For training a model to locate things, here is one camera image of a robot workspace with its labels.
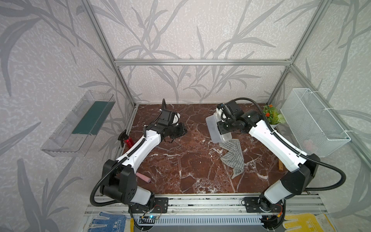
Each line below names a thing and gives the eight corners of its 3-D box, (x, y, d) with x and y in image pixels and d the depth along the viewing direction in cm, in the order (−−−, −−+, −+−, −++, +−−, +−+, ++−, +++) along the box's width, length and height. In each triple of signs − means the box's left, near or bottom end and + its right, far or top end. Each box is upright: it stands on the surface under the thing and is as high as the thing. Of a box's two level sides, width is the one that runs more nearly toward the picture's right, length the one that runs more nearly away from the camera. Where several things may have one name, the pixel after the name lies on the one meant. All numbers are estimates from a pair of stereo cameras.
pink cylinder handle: (136, 176, 85) (134, 174, 84) (138, 172, 87) (137, 171, 85) (149, 183, 83) (148, 182, 81) (151, 179, 84) (150, 178, 82)
